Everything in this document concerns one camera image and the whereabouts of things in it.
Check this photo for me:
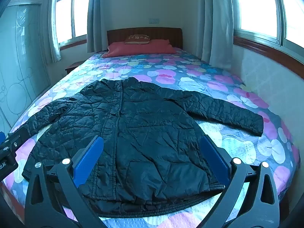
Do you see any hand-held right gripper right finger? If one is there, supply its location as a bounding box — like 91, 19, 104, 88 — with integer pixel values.
197, 135, 281, 228

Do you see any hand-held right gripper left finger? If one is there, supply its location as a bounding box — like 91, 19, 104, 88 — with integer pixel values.
24, 135, 107, 228

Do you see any black quilted jacket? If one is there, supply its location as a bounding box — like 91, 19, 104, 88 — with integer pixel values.
22, 77, 264, 218

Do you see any glass door wardrobe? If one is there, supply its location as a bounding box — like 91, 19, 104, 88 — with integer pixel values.
0, 1, 51, 133

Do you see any wooden nightstand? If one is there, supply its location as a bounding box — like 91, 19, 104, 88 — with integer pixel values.
65, 60, 83, 75

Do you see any dotted bedspread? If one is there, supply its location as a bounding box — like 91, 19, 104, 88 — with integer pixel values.
0, 51, 301, 228

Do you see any short wooden window sill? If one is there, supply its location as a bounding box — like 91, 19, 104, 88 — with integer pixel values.
59, 37, 88, 51

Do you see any short white curtain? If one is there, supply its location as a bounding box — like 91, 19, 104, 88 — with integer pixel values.
49, 0, 62, 63

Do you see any long wooden window sill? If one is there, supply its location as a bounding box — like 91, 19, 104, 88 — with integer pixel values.
233, 36, 304, 80

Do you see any red pillow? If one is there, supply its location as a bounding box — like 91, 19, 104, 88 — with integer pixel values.
102, 39, 177, 58

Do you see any small brown cushion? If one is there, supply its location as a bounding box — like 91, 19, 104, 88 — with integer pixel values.
123, 35, 152, 45

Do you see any wide grey curtain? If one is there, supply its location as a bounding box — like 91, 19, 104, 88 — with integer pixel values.
199, 0, 234, 70

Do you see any window beside wardrobe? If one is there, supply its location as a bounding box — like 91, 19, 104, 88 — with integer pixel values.
56, 0, 92, 48

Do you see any large window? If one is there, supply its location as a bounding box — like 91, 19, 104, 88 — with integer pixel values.
229, 0, 304, 50

